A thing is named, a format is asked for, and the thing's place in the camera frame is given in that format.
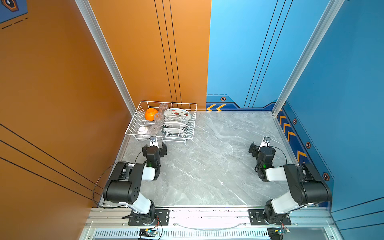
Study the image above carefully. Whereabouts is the right circuit board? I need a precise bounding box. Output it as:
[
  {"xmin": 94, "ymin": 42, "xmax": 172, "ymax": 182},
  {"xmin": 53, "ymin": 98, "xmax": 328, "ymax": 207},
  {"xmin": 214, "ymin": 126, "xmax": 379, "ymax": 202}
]
[{"xmin": 267, "ymin": 228, "xmax": 291, "ymax": 240}]

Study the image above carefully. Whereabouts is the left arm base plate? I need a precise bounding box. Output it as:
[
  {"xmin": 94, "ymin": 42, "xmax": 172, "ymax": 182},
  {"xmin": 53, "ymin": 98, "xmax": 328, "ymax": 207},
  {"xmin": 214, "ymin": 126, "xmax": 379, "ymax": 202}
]
[{"xmin": 128, "ymin": 209, "xmax": 170, "ymax": 226}]

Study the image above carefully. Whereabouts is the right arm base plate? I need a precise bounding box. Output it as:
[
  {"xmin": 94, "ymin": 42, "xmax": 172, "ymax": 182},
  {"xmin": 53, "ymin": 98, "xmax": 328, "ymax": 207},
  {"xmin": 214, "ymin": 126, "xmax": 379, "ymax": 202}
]
[{"xmin": 248, "ymin": 209, "xmax": 292, "ymax": 226}]

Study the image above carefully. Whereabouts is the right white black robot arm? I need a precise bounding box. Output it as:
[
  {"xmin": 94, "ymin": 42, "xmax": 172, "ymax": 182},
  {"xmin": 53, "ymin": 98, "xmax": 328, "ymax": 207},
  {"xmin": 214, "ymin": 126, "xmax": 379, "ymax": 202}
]
[{"xmin": 249, "ymin": 140, "xmax": 332, "ymax": 225}]

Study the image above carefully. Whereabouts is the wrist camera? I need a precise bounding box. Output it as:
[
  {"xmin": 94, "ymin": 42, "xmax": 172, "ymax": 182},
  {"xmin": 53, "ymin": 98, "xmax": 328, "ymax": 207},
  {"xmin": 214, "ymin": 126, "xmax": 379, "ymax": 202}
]
[
  {"xmin": 260, "ymin": 137, "xmax": 271, "ymax": 148},
  {"xmin": 150, "ymin": 136, "xmax": 159, "ymax": 147}
]

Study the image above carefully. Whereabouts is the green rimmed white plate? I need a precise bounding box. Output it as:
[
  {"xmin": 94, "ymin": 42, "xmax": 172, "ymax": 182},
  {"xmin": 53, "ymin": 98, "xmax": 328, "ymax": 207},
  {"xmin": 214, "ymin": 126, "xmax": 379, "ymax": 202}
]
[{"xmin": 161, "ymin": 128, "xmax": 187, "ymax": 136}]

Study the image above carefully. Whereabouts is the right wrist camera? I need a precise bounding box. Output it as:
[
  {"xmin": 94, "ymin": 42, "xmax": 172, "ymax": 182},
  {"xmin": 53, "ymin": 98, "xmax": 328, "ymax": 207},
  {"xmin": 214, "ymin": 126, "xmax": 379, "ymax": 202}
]
[{"xmin": 260, "ymin": 137, "xmax": 271, "ymax": 148}]

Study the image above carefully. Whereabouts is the white plate red pattern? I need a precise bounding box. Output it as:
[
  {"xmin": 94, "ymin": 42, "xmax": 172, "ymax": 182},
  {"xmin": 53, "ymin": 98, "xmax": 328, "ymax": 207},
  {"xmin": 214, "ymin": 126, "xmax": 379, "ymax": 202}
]
[{"xmin": 164, "ymin": 108, "xmax": 192, "ymax": 121}]

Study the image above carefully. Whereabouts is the aluminium front rail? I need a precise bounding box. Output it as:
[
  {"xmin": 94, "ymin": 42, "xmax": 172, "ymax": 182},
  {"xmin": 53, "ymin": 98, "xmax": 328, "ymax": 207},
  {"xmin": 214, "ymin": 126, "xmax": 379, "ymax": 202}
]
[{"xmin": 80, "ymin": 206, "xmax": 343, "ymax": 240}]

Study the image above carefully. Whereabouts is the white wire dish rack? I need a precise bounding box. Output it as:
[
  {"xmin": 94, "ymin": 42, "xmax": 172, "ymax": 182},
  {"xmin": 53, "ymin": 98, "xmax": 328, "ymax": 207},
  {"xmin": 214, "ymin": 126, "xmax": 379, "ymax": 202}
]
[{"xmin": 125, "ymin": 101, "xmax": 198, "ymax": 144}]

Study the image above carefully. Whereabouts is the left green circuit board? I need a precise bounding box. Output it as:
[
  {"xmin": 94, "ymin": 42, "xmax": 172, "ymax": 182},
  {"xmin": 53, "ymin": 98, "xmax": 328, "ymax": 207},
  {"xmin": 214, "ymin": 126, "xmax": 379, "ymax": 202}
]
[{"xmin": 139, "ymin": 229, "xmax": 159, "ymax": 240}]

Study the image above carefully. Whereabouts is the clear glass cup back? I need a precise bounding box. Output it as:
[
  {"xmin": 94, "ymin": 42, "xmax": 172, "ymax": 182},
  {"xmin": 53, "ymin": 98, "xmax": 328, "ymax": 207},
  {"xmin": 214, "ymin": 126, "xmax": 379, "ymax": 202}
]
[{"xmin": 159, "ymin": 103, "xmax": 169, "ymax": 114}]

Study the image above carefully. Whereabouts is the white plate flower outline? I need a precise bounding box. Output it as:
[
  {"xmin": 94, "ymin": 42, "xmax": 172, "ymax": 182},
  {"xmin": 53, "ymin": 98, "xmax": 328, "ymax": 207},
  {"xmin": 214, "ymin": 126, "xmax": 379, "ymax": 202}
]
[{"xmin": 162, "ymin": 117, "xmax": 189, "ymax": 129}]

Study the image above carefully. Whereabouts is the clear glass cup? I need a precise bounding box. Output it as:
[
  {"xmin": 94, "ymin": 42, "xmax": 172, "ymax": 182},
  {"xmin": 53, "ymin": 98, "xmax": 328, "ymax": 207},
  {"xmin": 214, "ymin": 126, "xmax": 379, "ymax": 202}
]
[
  {"xmin": 159, "ymin": 103, "xmax": 169, "ymax": 114},
  {"xmin": 149, "ymin": 125, "xmax": 161, "ymax": 136},
  {"xmin": 154, "ymin": 112, "xmax": 164, "ymax": 125}
]

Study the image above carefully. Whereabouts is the clear glass cup middle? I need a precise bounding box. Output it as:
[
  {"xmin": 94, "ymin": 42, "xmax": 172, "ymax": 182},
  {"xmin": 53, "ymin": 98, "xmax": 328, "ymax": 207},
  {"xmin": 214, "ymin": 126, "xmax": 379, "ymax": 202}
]
[{"xmin": 154, "ymin": 112, "xmax": 164, "ymax": 125}]

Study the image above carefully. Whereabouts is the small white bowl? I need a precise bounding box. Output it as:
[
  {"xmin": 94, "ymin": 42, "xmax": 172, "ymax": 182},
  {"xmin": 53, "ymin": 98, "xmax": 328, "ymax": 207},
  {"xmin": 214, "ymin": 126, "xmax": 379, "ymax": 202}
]
[{"xmin": 137, "ymin": 126, "xmax": 149, "ymax": 135}]

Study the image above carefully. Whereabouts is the clear glass cup front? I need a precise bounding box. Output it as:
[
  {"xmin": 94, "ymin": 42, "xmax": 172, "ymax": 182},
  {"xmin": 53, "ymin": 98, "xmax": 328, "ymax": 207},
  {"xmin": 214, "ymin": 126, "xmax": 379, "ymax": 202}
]
[{"xmin": 149, "ymin": 125, "xmax": 161, "ymax": 136}]

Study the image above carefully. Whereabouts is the orange bowl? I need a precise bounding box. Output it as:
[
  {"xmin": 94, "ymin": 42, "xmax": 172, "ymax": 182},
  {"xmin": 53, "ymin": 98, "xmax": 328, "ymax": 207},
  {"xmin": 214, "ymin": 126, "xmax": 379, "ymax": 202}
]
[{"xmin": 145, "ymin": 108, "xmax": 159, "ymax": 121}]

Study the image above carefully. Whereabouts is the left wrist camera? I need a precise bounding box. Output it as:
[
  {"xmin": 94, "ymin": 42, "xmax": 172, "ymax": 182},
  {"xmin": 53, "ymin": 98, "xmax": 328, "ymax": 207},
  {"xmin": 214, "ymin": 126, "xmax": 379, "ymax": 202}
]
[{"xmin": 150, "ymin": 136, "xmax": 159, "ymax": 147}]

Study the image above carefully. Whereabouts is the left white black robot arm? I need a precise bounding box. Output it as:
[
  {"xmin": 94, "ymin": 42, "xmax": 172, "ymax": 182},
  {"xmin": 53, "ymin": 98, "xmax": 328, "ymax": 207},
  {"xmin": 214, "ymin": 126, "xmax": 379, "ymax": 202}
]
[{"xmin": 103, "ymin": 144, "xmax": 168, "ymax": 225}]

